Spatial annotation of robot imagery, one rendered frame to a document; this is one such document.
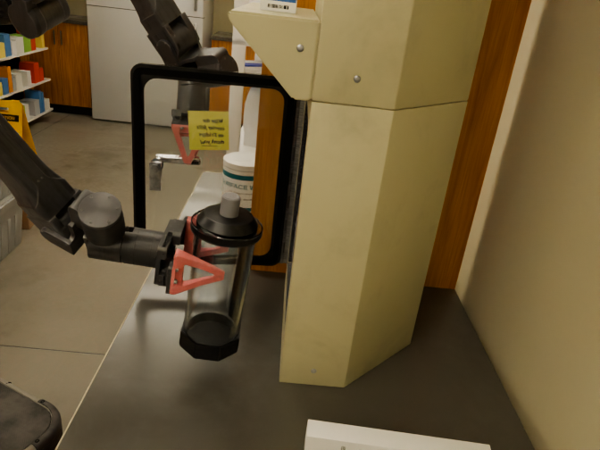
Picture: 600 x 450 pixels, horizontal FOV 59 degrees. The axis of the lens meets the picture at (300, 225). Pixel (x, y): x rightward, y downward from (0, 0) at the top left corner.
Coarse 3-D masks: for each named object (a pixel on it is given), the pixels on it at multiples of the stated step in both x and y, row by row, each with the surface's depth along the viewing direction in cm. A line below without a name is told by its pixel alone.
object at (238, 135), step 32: (160, 64) 95; (160, 96) 97; (192, 96) 98; (224, 96) 98; (256, 96) 99; (160, 128) 100; (192, 128) 100; (224, 128) 101; (256, 128) 101; (160, 160) 102; (192, 160) 103; (224, 160) 103; (256, 160) 104; (160, 192) 105; (192, 192) 106; (224, 192) 106; (256, 192) 107; (160, 224) 108
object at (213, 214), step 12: (228, 192) 79; (216, 204) 81; (228, 204) 77; (204, 216) 77; (216, 216) 78; (228, 216) 78; (240, 216) 79; (252, 216) 80; (204, 228) 76; (216, 228) 76; (228, 228) 76; (240, 228) 77; (252, 228) 78
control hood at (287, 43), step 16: (240, 16) 65; (256, 16) 65; (272, 16) 65; (288, 16) 66; (304, 16) 70; (240, 32) 66; (256, 32) 66; (272, 32) 66; (288, 32) 66; (304, 32) 66; (256, 48) 67; (272, 48) 67; (288, 48) 67; (304, 48) 67; (272, 64) 68; (288, 64) 68; (304, 64) 68; (288, 80) 68; (304, 80) 68; (304, 96) 69
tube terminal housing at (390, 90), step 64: (320, 0) 75; (384, 0) 64; (448, 0) 69; (320, 64) 68; (384, 64) 68; (448, 64) 75; (320, 128) 71; (384, 128) 71; (448, 128) 82; (320, 192) 75; (384, 192) 76; (320, 256) 79; (384, 256) 83; (320, 320) 84; (384, 320) 91; (320, 384) 89
